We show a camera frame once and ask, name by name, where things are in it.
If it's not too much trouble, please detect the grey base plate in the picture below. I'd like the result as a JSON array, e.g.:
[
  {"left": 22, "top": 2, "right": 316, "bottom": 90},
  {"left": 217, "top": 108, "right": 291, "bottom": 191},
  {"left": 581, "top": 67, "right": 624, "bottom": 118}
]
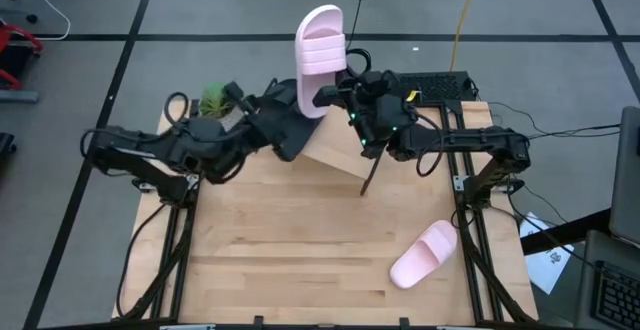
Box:
[{"left": 0, "top": 89, "right": 40, "bottom": 104}]

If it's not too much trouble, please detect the black object at floor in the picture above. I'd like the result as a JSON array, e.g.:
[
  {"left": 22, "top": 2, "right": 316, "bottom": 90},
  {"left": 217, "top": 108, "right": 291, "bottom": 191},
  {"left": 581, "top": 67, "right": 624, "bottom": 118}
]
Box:
[{"left": 0, "top": 132, "right": 17, "bottom": 174}]

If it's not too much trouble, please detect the pink slide sandal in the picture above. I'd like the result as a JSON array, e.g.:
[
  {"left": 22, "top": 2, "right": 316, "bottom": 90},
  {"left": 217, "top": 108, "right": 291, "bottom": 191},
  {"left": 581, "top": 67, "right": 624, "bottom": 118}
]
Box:
[
  {"left": 389, "top": 219, "right": 459, "bottom": 290},
  {"left": 294, "top": 3, "right": 348, "bottom": 120}
]

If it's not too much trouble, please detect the grey laptop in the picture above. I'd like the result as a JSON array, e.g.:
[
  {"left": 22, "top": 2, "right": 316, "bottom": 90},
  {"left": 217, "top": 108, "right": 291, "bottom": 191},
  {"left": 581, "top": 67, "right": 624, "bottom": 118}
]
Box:
[{"left": 608, "top": 105, "right": 640, "bottom": 249}]

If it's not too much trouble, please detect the thin black cable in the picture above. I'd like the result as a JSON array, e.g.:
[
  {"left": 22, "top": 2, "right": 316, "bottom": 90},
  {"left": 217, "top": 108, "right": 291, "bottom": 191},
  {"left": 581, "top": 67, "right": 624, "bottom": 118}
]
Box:
[{"left": 487, "top": 100, "right": 621, "bottom": 141}]

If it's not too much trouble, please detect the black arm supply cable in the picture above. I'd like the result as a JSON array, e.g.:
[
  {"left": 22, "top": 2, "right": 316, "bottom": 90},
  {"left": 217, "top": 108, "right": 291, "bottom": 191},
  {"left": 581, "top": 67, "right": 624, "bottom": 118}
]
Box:
[{"left": 115, "top": 204, "right": 169, "bottom": 319}]

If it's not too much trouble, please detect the yellow hanging cable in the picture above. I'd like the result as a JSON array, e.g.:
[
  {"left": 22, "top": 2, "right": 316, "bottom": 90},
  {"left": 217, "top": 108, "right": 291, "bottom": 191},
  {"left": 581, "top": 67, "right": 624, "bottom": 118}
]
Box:
[{"left": 448, "top": 0, "right": 482, "bottom": 71}]

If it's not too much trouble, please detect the grey desk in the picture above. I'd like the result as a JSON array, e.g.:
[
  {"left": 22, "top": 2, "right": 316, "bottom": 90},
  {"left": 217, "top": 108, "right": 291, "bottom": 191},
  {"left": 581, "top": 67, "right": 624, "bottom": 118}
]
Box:
[{"left": 573, "top": 228, "right": 640, "bottom": 330}]

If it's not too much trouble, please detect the red and black cart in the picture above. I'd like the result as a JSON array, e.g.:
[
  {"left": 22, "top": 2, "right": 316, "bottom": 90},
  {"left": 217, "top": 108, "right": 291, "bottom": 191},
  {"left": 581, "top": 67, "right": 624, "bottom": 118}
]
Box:
[{"left": 0, "top": 18, "right": 45, "bottom": 91}]

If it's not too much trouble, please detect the white cable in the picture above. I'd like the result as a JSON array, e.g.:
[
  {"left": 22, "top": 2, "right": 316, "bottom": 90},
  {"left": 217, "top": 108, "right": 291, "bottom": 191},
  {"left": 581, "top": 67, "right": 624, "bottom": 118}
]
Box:
[{"left": 25, "top": 0, "right": 72, "bottom": 42}]

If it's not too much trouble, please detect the black aluminium table frame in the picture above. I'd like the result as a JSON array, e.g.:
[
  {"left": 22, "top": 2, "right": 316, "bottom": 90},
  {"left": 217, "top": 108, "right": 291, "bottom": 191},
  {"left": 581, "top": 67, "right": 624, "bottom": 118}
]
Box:
[{"left": 112, "top": 98, "right": 539, "bottom": 330}]

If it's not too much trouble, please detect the black desk bar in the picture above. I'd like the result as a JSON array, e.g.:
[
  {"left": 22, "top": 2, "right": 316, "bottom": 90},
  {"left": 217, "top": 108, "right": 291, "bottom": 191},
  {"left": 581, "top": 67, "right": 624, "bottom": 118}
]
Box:
[{"left": 519, "top": 207, "right": 612, "bottom": 256}]

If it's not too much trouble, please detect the black coiled cable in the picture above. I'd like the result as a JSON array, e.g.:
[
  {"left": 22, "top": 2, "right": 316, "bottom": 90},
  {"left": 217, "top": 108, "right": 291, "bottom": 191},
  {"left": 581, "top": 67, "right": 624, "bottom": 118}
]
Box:
[{"left": 344, "top": 0, "right": 374, "bottom": 74}]

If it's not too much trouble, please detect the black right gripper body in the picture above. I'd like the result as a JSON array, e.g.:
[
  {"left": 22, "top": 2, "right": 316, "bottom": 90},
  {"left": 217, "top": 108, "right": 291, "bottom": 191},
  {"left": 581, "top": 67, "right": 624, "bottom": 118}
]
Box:
[{"left": 342, "top": 71, "right": 419, "bottom": 160}]

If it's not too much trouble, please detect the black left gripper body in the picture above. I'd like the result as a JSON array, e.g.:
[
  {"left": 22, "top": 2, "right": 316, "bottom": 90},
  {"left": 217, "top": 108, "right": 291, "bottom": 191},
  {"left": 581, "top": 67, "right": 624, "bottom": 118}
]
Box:
[{"left": 243, "top": 93, "right": 285, "bottom": 150}]

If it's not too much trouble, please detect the wooden shelf with black frame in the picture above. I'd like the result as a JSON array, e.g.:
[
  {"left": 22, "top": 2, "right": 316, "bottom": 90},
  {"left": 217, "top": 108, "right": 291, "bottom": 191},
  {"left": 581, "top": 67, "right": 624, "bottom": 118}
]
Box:
[{"left": 299, "top": 103, "right": 387, "bottom": 197}]

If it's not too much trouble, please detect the green plant in patterned pot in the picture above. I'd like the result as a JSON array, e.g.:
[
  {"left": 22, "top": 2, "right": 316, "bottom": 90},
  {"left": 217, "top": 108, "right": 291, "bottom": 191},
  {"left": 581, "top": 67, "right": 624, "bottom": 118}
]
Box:
[{"left": 199, "top": 82, "right": 247, "bottom": 132}]

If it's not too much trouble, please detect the black keyboard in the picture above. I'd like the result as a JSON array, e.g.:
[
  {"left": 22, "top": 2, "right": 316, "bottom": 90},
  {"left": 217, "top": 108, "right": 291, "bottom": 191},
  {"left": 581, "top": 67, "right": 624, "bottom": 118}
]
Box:
[{"left": 591, "top": 259, "right": 640, "bottom": 330}]

